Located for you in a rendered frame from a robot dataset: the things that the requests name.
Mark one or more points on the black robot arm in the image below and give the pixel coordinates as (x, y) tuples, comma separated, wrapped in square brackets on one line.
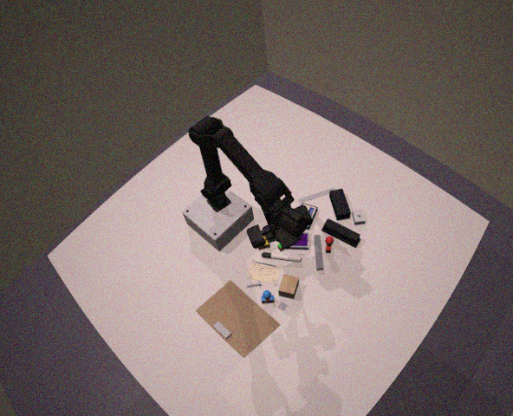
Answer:
[(266, 187)]

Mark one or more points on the brown clipboard with grey clip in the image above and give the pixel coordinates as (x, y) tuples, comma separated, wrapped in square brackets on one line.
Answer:
[(237, 318)]

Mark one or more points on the tan cardboard box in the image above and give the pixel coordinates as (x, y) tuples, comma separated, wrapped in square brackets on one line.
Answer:
[(288, 286)]

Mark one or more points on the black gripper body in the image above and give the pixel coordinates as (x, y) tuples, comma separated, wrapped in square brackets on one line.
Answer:
[(256, 235)]

